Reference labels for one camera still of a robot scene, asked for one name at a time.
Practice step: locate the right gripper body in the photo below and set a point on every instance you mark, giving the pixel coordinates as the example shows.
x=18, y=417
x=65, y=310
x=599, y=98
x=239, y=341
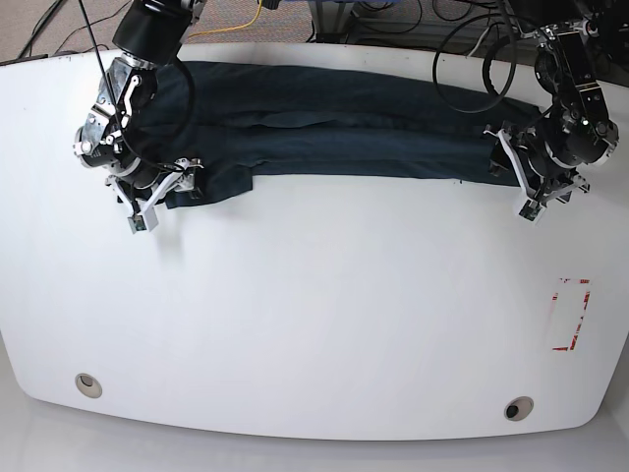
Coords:
x=136, y=177

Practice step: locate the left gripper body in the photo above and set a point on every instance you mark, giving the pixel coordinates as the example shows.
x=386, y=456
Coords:
x=542, y=173

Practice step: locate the dark blue t-shirt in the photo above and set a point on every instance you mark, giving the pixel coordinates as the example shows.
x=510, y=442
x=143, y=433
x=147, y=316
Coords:
x=253, y=120

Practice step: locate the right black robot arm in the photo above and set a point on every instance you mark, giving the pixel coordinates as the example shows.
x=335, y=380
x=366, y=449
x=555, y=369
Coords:
x=150, y=36

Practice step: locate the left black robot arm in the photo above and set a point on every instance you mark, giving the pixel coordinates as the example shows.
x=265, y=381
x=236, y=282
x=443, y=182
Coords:
x=576, y=130

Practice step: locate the red tape rectangle marking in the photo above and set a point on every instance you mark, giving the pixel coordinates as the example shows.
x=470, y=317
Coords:
x=569, y=306

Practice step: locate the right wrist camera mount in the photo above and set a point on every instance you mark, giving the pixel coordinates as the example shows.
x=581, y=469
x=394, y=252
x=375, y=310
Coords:
x=141, y=213

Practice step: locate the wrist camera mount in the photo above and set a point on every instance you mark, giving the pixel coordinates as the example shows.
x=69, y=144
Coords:
x=532, y=204
x=141, y=213

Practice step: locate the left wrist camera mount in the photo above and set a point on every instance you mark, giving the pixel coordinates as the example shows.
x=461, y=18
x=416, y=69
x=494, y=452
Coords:
x=532, y=204

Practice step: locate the left table cable grommet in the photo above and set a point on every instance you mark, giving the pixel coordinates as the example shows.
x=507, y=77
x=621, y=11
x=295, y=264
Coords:
x=88, y=386

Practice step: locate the table cable grommet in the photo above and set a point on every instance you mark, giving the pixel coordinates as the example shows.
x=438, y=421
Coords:
x=88, y=386
x=519, y=408

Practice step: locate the right table cable grommet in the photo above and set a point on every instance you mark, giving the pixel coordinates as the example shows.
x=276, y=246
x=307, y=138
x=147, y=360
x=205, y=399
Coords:
x=519, y=408

